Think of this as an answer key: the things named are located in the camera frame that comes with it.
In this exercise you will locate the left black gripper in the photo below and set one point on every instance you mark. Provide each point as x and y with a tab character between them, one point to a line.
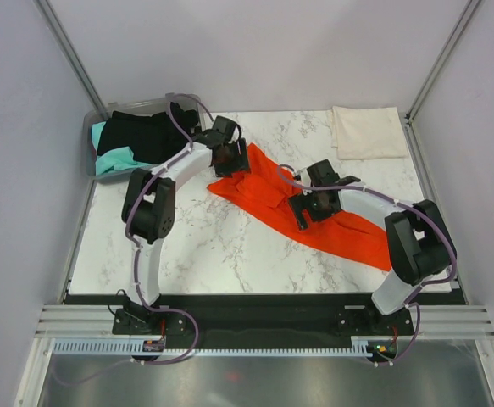
241	164

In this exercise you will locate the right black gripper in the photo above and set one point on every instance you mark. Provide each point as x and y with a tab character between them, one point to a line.
302	202

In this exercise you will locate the orange t-shirt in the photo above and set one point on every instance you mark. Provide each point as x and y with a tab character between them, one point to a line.
264	195

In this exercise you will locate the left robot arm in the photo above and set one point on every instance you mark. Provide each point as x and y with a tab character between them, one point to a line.
149	206

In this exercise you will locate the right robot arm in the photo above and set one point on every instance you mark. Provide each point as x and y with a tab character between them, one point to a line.
420	249

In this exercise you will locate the black garment in bin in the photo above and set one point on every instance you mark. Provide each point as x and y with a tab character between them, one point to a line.
152	139

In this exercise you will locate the cream folded cloth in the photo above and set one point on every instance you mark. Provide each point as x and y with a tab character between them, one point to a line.
366	134

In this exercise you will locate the clear plastic storage bin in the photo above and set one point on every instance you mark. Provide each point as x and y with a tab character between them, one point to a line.
94	165

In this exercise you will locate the teal garment in bin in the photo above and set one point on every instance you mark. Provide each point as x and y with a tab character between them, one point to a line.
114	160

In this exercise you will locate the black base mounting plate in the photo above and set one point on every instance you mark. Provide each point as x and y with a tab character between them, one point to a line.
257	319

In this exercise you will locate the right aluminium frame post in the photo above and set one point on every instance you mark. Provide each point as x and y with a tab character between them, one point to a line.
464	19

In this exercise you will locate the aluminium frame post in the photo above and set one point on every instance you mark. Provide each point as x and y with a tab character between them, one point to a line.
464	19
61	37

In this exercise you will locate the left aluminium frame post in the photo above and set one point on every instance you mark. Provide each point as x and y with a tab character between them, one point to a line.
61	37

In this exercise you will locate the white slotted cable duct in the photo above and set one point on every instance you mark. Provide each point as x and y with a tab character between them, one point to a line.
147	348

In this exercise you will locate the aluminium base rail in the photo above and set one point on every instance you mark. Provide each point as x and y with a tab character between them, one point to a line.
435	322

